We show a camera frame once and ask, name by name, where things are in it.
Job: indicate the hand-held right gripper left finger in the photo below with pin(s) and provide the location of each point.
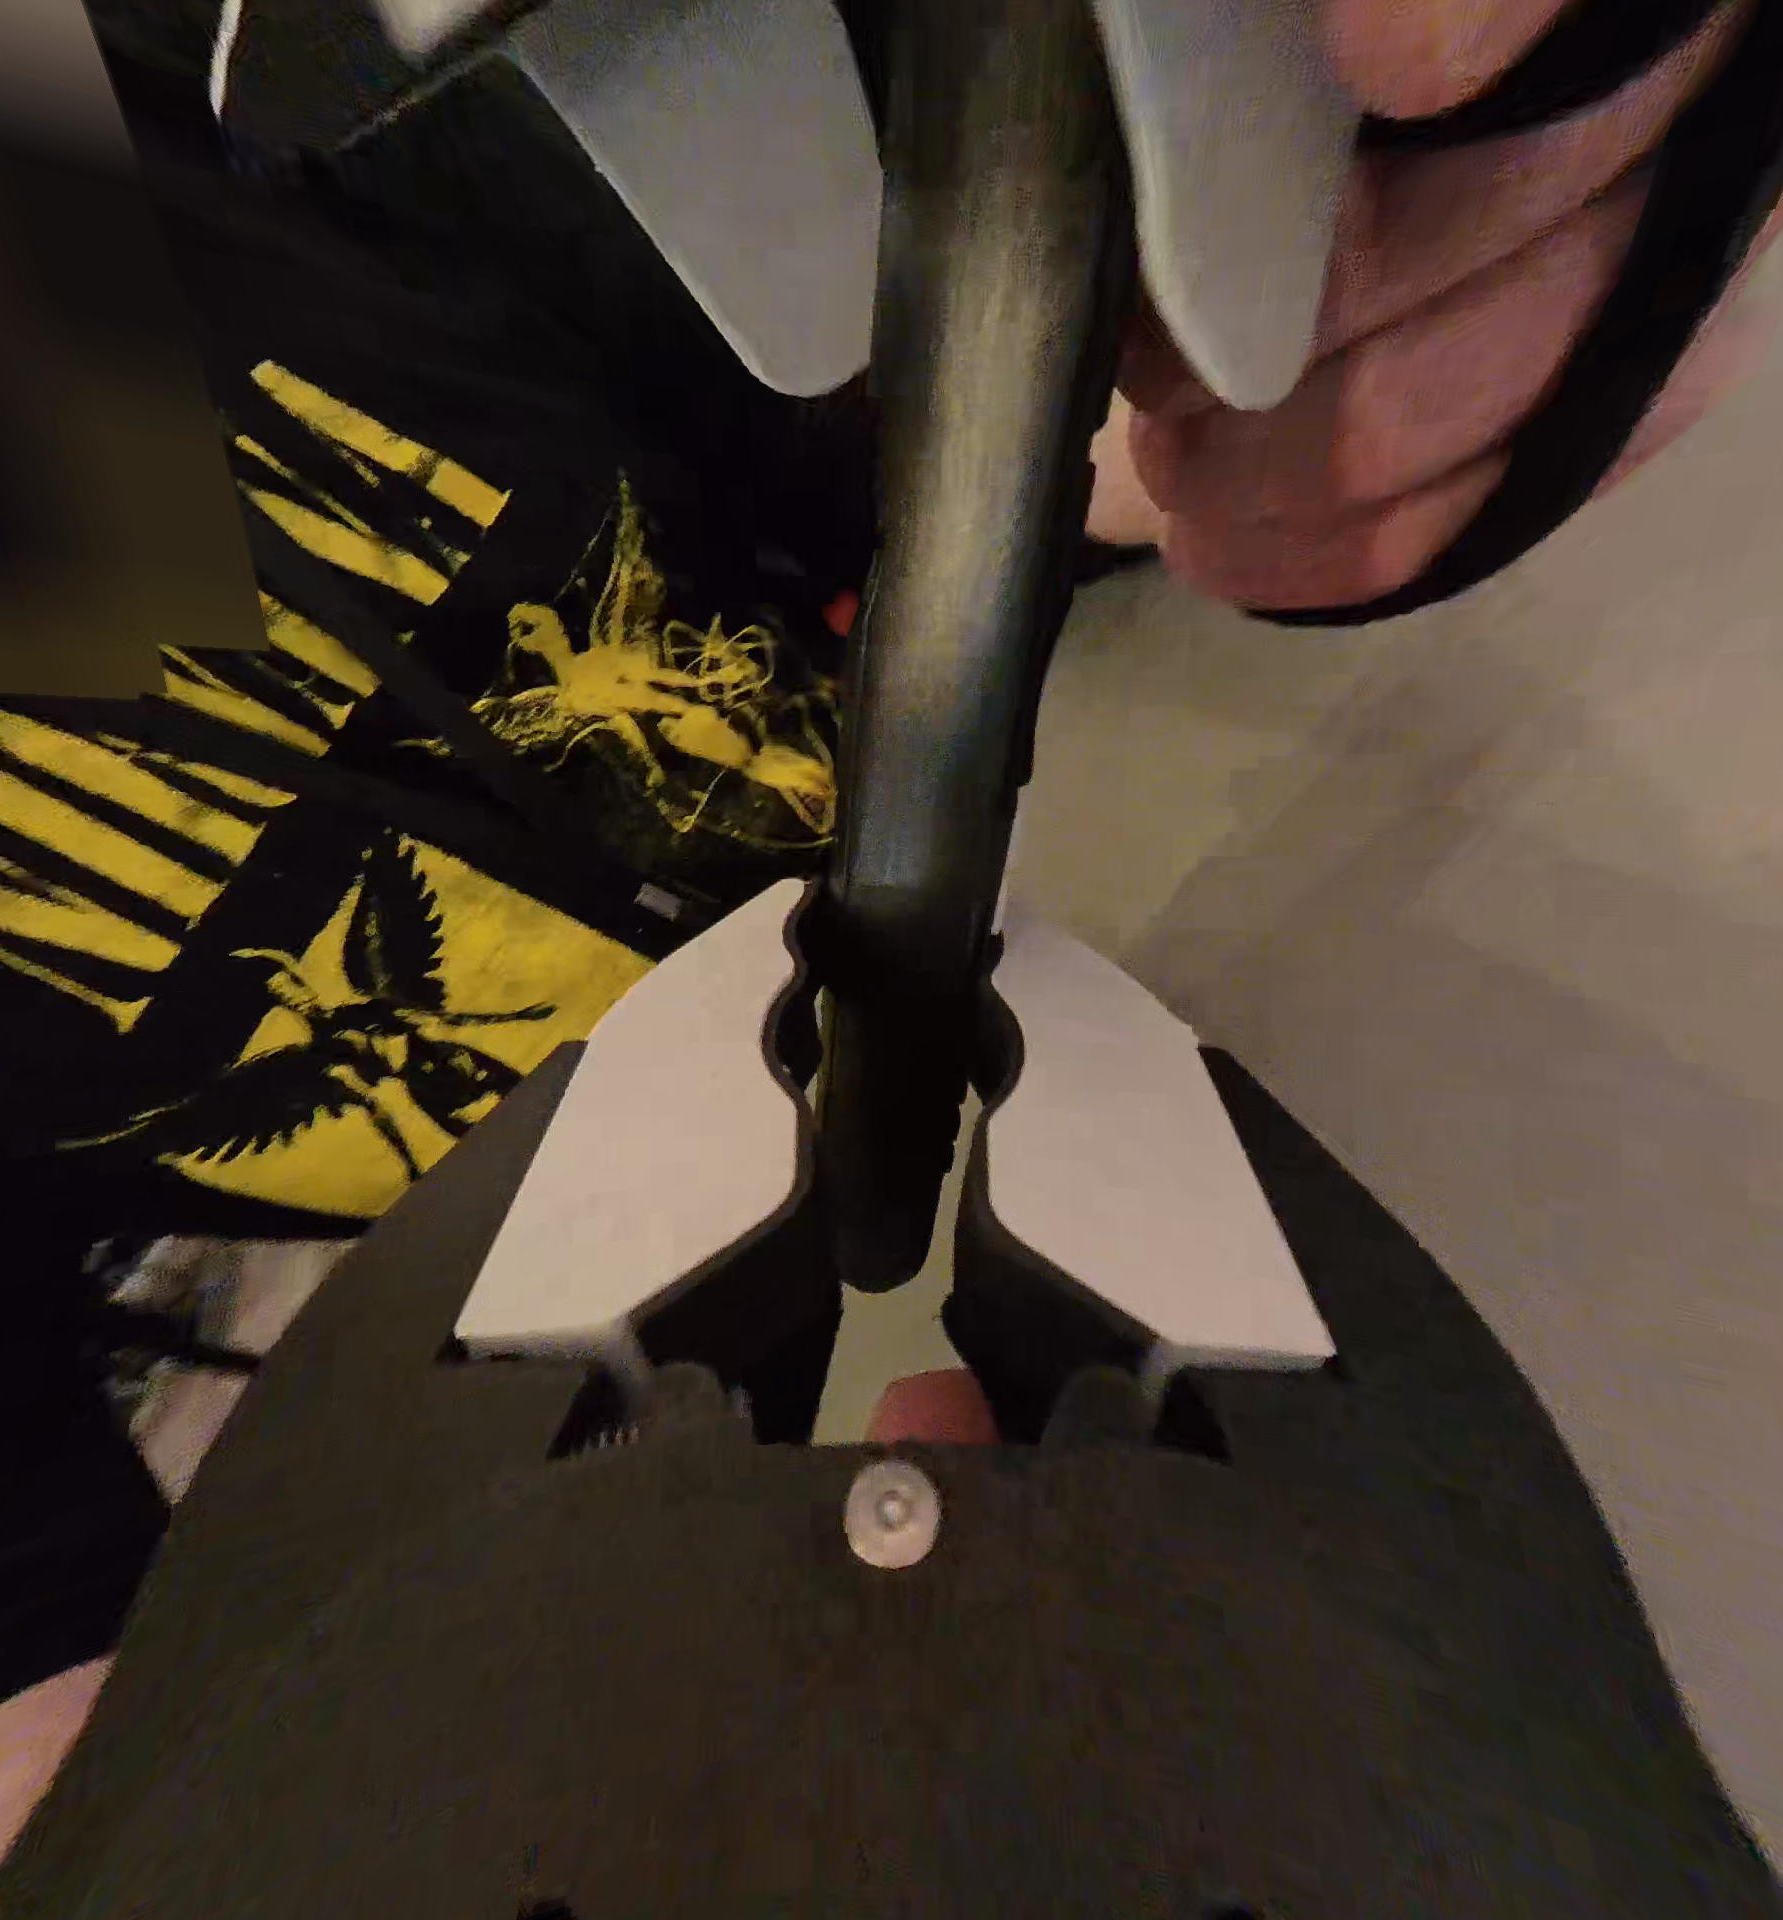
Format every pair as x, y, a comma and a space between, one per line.
652, 1170

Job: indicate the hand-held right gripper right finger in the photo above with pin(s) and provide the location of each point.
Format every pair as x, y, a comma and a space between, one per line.
1145, 1184

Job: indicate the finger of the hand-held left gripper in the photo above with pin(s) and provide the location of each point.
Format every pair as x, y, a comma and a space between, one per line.
725, 179
1235, 194

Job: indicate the black remote control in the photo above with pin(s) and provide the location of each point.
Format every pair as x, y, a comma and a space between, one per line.
968, 450

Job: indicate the grey desk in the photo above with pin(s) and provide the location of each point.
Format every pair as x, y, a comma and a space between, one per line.
1430, 975

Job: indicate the person's left hand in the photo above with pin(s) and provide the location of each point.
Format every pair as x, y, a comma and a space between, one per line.
1430, 373

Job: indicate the person's right hand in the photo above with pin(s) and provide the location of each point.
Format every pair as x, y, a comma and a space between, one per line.
933, 1409

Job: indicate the black yellow printed shirt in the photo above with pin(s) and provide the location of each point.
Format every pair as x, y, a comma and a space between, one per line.
110, 840

